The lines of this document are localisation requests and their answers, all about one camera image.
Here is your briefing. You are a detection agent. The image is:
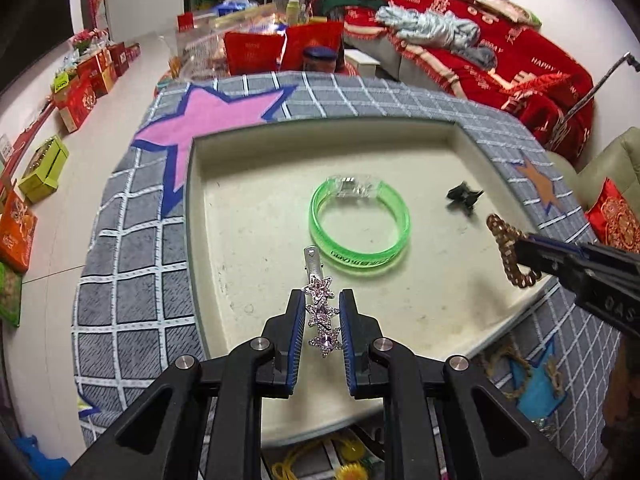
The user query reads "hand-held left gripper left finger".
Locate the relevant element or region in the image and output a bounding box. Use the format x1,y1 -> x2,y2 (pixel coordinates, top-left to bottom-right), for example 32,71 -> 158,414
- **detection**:
65,289 -> 307,480

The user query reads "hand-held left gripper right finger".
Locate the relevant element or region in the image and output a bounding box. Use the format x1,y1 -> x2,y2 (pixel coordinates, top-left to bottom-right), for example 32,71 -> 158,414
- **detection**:
339,289 -> 583,480

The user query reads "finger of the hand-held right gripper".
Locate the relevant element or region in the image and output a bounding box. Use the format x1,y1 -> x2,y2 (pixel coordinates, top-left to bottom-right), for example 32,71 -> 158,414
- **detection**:
525,232 -> 599,262
513,239 -> 577,287

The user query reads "silver star hair clip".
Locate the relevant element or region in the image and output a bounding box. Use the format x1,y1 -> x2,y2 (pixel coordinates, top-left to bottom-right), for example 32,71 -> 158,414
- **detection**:
302,246 -> 346,361

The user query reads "brown spiral hair tie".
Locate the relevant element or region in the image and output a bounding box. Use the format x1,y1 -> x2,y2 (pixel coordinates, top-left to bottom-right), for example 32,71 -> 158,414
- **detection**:
486,213 -> 543,291

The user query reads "shallow beige tray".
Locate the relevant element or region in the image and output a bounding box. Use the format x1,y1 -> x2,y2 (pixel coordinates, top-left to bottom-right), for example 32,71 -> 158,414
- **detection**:
184,117 -> 558,448

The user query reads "brown braided bracelet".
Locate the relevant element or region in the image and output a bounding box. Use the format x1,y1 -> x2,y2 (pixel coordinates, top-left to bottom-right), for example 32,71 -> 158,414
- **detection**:
487,342 -> 566,401

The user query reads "yellow hair tie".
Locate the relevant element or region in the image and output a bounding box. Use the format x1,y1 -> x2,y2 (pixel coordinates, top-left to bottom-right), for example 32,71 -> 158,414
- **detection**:
272,442 -> 326,480

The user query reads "person's right forearm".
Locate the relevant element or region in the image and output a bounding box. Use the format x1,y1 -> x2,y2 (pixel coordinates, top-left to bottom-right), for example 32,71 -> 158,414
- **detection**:
602,332 -> 640,466

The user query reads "red embroidered cushion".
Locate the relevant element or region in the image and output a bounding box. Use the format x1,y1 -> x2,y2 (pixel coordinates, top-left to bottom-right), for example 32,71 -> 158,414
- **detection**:
585,177 -> 640,253

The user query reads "beige armchair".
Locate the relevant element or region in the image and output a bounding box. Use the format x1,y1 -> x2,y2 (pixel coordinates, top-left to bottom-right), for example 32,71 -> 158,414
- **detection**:
545,127 -> 640,221

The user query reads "black claw hair clip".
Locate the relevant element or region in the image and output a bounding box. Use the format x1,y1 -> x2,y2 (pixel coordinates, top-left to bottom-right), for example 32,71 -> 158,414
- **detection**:
446,182 -> 485,217

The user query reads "metal selfie stick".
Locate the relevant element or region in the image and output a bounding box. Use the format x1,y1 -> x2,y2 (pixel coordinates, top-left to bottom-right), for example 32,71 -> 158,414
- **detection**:
560,52 -> 640,126

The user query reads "grey checked star cloth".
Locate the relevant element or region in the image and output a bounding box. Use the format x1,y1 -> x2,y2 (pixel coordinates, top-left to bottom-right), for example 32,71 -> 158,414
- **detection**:
70,71 -> 621,480

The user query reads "red covered sofa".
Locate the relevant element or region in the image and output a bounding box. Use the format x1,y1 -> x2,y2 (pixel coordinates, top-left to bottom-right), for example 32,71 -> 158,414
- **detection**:
345,0 -> 596,171

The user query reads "grey garment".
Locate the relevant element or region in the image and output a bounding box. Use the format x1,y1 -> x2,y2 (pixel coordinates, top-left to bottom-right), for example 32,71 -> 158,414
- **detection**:
465,45 -> 498,68

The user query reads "floral pillow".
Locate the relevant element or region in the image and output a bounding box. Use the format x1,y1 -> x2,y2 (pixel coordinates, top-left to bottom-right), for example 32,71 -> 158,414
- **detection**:
475,0 -> 543,28

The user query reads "light blue blanket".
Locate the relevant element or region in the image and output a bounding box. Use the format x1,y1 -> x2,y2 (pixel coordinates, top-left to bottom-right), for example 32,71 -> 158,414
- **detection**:
375,5 -> 481,51

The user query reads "white stool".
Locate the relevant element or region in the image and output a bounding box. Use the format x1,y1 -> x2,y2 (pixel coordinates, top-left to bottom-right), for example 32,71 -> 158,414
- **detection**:
345,49 -> 382,78

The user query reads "blue lid jar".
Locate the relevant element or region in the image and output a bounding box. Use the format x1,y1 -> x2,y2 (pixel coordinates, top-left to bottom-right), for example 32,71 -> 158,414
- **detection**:
302,46 -> 337,75

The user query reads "blue cloth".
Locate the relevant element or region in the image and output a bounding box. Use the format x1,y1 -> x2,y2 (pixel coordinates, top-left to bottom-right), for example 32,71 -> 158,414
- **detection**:
12,435 -> 71,480

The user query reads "red gift bag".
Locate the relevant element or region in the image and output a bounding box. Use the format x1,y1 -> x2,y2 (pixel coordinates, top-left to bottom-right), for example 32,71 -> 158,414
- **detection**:
224,31 -> 288,78
280,21 -> 346,73

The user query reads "green snack bag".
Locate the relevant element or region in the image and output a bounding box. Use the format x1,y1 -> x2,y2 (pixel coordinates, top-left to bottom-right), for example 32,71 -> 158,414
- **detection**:
0,262 -> 23,328

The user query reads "green cardboard box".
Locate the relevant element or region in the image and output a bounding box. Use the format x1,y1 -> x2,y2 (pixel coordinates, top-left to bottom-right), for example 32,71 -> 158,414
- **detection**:
19,136 -> 70,204

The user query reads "patterned red gift box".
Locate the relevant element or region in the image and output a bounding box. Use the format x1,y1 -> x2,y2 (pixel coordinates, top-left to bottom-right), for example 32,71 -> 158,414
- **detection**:
55,77 -> 96,133

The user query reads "dark green blanket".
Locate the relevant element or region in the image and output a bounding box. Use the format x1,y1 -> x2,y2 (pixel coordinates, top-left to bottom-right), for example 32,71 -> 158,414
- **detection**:
312,0 -> 381,18

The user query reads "orange red gift box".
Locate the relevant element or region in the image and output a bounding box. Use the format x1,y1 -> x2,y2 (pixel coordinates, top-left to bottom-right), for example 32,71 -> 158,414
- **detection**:
75,52 -> 118,98

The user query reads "dark red gift box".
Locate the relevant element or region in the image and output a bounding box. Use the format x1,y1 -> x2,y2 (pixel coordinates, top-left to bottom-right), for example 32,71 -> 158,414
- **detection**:
107,42 -> 130,77

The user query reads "pink flower bouquet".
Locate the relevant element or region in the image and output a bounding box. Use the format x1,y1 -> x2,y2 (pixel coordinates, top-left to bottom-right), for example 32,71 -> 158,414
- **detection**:
70,29 -> 108,53

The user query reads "green translucent bracelet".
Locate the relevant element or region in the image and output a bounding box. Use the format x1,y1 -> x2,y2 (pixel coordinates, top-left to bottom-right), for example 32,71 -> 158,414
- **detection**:
308,174 -> 412,276

